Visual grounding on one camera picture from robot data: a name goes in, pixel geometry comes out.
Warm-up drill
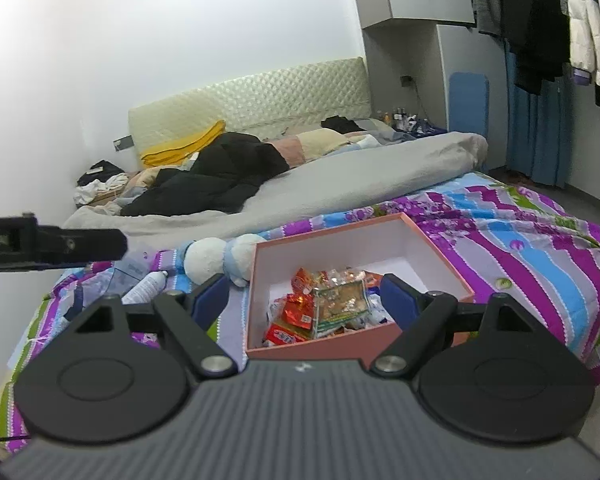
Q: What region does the blue curtain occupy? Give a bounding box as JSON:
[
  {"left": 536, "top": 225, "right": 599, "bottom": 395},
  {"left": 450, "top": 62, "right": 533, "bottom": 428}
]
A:
[{"left": 502, "top": 40, "right": 573, "bottom": 188}]

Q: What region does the white and blue plush toy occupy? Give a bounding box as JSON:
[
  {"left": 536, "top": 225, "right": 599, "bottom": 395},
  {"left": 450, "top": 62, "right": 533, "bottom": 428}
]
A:
[{"left": 177, "top": 234, "right": 266, "bottom": 288}]

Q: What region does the small black garment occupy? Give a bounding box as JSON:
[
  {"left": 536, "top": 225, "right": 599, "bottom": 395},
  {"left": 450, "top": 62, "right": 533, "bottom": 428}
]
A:
[{"left": 321, "top": 115, "right": 363, "bottom": 133}]

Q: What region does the floral striped bedsheet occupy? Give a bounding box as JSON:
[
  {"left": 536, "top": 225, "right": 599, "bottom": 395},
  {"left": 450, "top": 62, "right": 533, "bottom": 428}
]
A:
[{"left": 0, "top": 170, "right": 600, "bottom": 456}]

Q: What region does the black jacket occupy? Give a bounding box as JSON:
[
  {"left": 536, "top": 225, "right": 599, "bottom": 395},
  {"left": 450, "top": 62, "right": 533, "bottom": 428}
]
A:
[{"left": 120, "top": 132, "right": 291, "bottom": 217}]

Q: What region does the white bottle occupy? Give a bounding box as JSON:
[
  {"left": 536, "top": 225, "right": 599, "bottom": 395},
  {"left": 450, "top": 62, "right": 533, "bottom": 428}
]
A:
[{"left": 121, "top": 270, "right": 171, "bottom": 306}]

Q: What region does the green label snack packet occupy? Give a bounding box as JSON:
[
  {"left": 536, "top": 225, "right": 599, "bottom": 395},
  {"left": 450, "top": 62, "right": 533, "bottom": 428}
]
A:
[{"left": 310, "top": 280, "right": 371, "bottom": 338}]

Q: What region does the pink pillow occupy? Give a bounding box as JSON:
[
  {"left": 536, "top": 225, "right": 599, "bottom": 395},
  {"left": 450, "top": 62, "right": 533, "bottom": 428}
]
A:
[{"left": 272, "top": 135, "right": 306, "bottom": 168}]

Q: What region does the pink cardboard box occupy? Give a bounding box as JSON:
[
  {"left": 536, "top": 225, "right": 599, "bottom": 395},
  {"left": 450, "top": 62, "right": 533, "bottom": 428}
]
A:
[{"left": 245, "top": 212, "right": 476, "bottom": 361}]

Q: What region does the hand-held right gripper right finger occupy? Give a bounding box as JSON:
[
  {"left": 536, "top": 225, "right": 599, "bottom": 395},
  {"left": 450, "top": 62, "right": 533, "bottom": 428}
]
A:
[{"left": 372, "top": 274, "right": 536, "bottom": 378}]

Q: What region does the cream pillow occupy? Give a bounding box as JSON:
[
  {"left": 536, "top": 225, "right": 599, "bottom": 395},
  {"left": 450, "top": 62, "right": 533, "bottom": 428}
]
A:
[{"left": 297, "top": 127, "right": 351, "bottom": 161}]

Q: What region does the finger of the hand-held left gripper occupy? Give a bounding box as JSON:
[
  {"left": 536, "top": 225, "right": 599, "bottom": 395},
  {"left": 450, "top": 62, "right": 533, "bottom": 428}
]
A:
[{"left": 36, "top": 226, "right": 129, "bottom": 267}]

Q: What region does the pile of clothes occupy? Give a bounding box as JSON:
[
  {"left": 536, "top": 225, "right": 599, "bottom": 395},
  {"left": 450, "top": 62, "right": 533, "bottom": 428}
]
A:
[{"left": 74, "top": 160, "right": 131, "bottom": 206}]

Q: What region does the row of small bottles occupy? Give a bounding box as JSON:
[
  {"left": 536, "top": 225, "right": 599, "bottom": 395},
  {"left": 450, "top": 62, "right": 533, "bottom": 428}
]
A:
[{"left": 377, "top": 105, "right": 448, "bottom": 136}]

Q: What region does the yellow cloth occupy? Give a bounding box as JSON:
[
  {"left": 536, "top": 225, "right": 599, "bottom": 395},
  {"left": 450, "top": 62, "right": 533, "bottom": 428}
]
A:
[{"left": 141, "top": 120, "right": 227, "bottom": 168}]

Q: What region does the grey blanket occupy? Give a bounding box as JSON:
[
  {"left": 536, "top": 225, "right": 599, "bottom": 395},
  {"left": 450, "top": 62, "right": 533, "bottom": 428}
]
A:
[{"left": 62, "top": 131, "right": 490, "bottom": 251}]

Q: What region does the blue folding mat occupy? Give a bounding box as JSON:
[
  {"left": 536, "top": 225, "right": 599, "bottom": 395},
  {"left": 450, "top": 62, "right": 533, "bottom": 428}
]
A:
[{"left": 447, "top": 71, "right": 491, "bottom": 133}]

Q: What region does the clear plastic bag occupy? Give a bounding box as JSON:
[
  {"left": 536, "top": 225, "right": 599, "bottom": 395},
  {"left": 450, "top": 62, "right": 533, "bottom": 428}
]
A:
[{"left": 110, "top": 254, "right": 148, "bottom": 291}]

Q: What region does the hanging black coat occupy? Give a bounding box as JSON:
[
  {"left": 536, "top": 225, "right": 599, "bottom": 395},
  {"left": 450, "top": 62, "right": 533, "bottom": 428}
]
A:
[{"left": 500, "top": 0, "right": 571, "bottom": 96}]

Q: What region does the cream quilted headboard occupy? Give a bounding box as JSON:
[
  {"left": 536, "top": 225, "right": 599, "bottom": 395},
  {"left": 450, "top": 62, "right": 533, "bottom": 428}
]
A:
[{"left": 127, "top": 56, "right": 371, "bottom": 161}]

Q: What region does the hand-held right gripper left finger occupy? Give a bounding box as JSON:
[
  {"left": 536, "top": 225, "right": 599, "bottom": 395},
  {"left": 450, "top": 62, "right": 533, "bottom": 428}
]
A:
[{"left": 74, "top": 274, "right": 242, "bottom": 379}]

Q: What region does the pile of snack packets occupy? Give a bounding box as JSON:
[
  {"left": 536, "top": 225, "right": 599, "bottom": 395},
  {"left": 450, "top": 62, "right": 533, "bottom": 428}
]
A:
[{"left": 265, "top": 266, "right": 396, "bottom": 348}]

